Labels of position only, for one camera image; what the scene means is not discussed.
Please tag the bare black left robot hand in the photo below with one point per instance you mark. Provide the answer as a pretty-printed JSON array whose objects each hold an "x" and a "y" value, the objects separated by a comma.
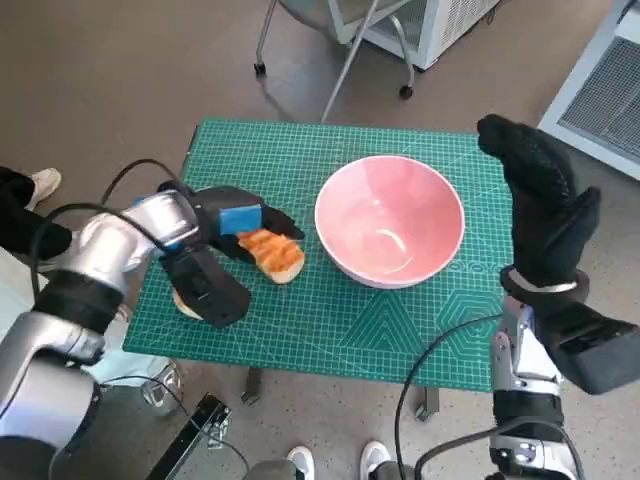
[{"x": 240, "y": 217}]

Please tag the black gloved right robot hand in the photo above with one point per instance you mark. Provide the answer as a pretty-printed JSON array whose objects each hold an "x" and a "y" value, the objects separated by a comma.
[{"x": 545, "y": 215}]

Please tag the rectangular toasted bread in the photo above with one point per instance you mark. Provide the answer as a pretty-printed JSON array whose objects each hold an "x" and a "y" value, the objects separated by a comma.
[{"x": 275, "y": 255}]

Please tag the round bread bun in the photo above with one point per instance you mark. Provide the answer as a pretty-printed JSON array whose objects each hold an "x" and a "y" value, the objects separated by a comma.
[{"x": 187, "y": 307}]

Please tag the pink bowl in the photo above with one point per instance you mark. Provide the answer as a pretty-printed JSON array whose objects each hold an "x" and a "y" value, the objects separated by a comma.
[{"x": 390, "y": 215}]

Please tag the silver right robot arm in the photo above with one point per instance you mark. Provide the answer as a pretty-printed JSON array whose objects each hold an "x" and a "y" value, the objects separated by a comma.
[{"x": 520, "y": 360}]

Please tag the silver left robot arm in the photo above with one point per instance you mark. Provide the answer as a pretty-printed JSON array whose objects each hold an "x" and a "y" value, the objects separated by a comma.
[{"x": 100, "y": 240}]

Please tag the pale blue grille cabinet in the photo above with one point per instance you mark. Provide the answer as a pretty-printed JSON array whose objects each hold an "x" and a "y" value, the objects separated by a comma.
[{"x": 600, "y": 100}]

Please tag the green cutting mat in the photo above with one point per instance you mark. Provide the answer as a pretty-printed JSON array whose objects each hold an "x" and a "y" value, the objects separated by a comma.
[{"x": 325, "y": 325}]

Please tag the dark metal table leg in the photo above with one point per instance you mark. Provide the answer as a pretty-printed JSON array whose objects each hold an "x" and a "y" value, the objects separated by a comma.
[
  {"x": 252, "y": 387},
  {"x": 427, "y": 405}
]

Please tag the grey wheeled chair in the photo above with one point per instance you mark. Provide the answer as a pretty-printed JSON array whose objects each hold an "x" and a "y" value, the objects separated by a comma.
[{"x": 351, "y": 55}]

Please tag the white louvered cabinet unit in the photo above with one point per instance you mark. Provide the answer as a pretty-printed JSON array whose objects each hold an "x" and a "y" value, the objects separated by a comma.
[{"x": 450, "y": 25}]

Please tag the person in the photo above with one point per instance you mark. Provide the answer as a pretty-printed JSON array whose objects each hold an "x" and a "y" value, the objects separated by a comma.
[{"x": 20, "y": 200}]

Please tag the white shoe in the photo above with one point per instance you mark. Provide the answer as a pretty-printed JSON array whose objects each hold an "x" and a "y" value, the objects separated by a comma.
[
  {"x": 301, "y": 462},
  {"x": 373, "y": 457}
]

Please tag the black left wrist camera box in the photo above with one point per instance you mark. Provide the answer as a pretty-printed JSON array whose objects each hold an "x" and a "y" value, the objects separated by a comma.
[{"x": 210, "y": 290}]

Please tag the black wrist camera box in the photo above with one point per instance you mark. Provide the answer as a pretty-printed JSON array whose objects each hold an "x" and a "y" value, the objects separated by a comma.
[
  {"x": 210, "y": 290},
  {"x": 590, "y": 350}
]

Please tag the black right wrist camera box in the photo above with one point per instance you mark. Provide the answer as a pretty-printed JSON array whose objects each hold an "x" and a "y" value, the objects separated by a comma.
[{"x": 590, "y": 350}]

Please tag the black metal bracket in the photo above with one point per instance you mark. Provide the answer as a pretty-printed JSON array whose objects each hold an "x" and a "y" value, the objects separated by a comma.
[{"x": 195, "y": 430}]

